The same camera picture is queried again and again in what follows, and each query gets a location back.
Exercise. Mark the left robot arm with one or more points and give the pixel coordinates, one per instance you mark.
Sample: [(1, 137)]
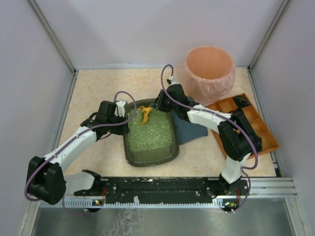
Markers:
[(46, 180)]

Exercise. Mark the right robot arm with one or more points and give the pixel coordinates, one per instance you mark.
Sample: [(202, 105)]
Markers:
[(238, 138)]

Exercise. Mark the orange compartment tray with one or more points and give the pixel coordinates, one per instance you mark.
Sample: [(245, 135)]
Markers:
[(241, 101)]

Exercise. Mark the blue folded cloth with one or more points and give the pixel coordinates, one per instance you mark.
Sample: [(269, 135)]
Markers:
[(185, 131)]

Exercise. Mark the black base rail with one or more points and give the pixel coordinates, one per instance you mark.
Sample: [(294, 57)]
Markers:
[(159, 192)]

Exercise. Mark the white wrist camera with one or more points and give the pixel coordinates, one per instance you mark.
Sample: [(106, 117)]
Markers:
[(120, 108), (171, 81)]

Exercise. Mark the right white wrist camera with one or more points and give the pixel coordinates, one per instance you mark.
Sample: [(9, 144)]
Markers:
[(171, 81)]

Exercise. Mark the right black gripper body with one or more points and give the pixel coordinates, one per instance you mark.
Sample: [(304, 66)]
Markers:
[(160, 102)]

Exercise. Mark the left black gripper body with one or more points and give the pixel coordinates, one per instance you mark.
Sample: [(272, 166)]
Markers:
[(122, 129)]

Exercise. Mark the yellow litter scoop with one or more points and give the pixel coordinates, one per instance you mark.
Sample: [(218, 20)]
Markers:
[(145, 114)]

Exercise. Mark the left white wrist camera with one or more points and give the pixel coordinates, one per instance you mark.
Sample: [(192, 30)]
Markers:
[(120, 108)]

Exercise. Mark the dark grey litter box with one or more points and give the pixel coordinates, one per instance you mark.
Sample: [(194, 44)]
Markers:
[(153, 143)]

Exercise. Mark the bin with pink bag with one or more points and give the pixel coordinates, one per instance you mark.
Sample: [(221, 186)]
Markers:
[(207, 73)]

